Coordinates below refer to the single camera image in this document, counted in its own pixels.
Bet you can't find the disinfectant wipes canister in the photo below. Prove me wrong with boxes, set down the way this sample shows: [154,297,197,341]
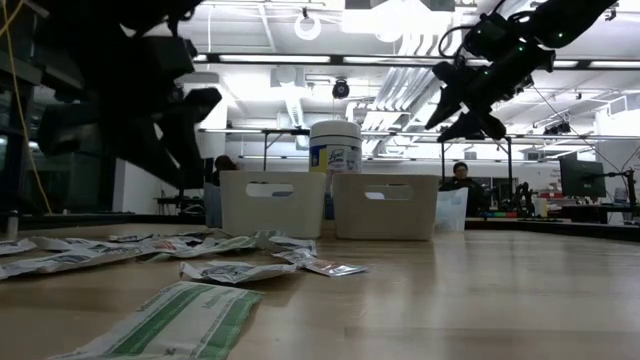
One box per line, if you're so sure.
[308,119,363,176]

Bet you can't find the black monitor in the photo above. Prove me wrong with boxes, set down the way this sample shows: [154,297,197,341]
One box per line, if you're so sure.
[558,158,608,199]

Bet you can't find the black ceiling camera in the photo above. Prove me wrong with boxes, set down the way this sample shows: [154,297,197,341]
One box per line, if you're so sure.
[543,121,573,137]

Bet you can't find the dark background desk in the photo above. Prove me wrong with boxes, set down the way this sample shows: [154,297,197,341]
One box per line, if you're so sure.
[153,195,207,217]

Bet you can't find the clear plastic container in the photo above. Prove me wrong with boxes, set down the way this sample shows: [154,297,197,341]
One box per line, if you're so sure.
[433,186,471,234]

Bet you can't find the yellow power cable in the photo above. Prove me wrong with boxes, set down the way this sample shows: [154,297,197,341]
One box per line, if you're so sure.
[0,0,54,215]

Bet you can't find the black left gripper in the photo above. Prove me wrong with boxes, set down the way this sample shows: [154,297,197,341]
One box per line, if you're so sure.
[37,34,224,190]

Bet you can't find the dark background workbench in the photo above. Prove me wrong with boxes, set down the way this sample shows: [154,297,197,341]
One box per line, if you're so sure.
[559,203,640,225]

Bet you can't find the red label wipe packet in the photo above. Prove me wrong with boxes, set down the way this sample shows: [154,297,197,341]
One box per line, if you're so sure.
[149,238,181,253]

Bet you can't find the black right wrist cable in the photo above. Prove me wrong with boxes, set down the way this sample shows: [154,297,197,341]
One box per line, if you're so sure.
[437,24,481,60]

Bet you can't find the small grey cylinder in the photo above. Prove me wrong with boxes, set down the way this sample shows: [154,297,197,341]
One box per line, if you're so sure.
[5,209,20,240]

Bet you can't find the white ring lamp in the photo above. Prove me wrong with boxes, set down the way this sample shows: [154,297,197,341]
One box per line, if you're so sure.
[293,10,323,42]

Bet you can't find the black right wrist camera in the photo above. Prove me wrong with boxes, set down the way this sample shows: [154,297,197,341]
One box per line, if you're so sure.
[462,12,529,59]

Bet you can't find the black background rig frame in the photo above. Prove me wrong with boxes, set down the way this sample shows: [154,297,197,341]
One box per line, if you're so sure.
[199,127,640,179]

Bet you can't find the grey plastic bin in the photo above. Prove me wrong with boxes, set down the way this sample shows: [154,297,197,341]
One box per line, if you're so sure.
[331,172,441,241]

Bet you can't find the black overhead rig beam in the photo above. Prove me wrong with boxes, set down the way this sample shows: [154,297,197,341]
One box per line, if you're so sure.
[192,49,640,71]

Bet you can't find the white plastic bin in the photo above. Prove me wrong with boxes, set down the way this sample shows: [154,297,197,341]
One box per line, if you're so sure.
[219,170,329,240]

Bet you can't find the person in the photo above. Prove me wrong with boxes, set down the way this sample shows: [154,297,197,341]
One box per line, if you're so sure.
[212,154,241,187]
[439,161,485,217]

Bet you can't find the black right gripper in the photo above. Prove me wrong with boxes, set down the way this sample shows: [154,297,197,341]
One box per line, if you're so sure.
[424,47,557,143]

